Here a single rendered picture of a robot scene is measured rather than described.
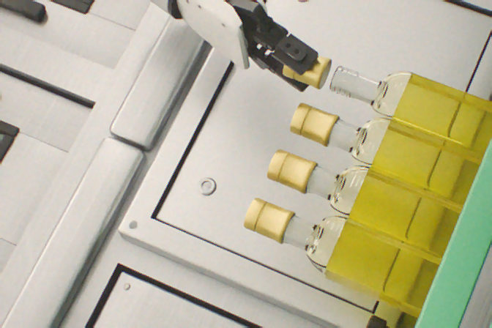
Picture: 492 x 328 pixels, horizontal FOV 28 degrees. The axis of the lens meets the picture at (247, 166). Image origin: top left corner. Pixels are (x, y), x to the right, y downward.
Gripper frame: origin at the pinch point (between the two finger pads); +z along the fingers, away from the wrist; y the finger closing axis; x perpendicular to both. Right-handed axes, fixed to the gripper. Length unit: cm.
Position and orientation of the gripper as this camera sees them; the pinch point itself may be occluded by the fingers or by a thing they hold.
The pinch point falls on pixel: (296, 63)
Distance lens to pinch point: 106.2
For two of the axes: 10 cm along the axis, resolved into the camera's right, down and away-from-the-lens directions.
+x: 6.3, -7.4, 2.2
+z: 7.7, 5.8, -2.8
